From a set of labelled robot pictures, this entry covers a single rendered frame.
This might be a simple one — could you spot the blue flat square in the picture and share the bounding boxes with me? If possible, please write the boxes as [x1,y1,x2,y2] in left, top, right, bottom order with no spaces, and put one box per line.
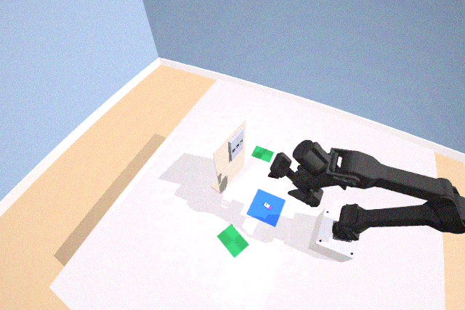
[246,189,286,227]

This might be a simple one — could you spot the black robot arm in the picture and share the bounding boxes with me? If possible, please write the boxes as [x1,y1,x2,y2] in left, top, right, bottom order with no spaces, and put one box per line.
[292,139,465,242]

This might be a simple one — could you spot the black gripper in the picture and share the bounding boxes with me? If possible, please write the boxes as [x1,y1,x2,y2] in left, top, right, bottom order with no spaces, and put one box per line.
[267,152,324,208]

